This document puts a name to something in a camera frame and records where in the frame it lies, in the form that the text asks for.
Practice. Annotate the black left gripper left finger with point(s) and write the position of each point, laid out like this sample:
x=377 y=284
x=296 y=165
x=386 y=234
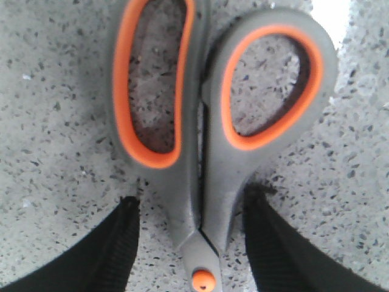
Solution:
x=101 y=261

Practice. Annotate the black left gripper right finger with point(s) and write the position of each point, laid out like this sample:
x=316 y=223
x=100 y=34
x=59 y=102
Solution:
x=281 y=259

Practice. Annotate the grey orange handled scissors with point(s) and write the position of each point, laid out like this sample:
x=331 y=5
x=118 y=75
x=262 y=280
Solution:
x=202 y=177

